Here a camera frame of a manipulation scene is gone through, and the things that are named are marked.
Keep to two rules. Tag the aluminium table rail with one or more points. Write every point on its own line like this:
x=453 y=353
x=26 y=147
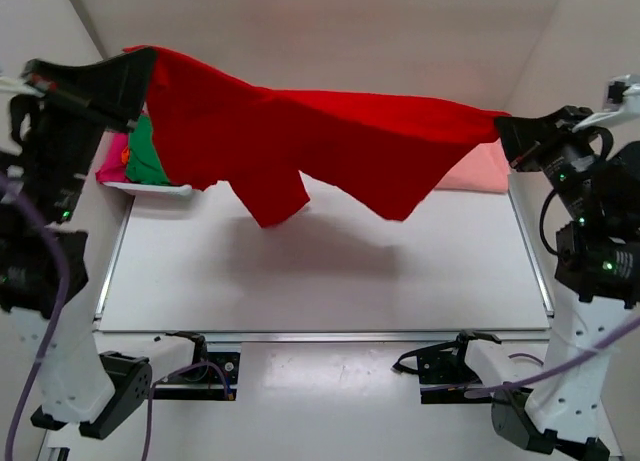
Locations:
x=332 y=337

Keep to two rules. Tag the folded pink t shirt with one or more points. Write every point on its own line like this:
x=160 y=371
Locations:
x=484 y=169

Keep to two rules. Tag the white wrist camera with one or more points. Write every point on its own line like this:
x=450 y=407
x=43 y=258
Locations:
x=620 y=106
x=13 y=86

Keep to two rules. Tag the magenta t shirt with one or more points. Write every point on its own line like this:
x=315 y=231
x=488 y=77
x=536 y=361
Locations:
x=112 y=169

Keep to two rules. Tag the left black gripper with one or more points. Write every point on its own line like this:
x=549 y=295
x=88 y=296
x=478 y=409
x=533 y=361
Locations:
x=129 y=75

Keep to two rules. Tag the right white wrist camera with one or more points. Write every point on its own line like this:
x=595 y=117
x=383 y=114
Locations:
x=620 y=106

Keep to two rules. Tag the red t shirt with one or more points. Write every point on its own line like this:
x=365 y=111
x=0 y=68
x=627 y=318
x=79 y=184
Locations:
x=388 y=152

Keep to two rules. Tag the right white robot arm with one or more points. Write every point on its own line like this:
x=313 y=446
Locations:
x=596 y=279

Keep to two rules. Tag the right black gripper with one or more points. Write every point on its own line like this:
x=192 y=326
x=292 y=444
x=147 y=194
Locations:
x=524 y=137

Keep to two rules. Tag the orange t shirt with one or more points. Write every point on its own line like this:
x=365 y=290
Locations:
x=125 y=156

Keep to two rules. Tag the green t shirt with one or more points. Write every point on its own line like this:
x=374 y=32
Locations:
x=143 y=164

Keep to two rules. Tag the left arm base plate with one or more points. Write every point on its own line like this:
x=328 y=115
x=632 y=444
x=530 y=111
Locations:
x=212 y=376

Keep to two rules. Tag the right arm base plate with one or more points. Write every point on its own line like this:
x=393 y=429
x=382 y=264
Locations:
x=443 y=374

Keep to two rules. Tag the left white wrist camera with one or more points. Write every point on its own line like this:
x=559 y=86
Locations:
x=13 y=86

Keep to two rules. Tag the white plastic basket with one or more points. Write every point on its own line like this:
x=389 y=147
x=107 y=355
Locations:
x=161 y=191

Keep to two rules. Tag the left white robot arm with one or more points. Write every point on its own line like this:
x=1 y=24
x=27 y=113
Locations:
x=42 y=274

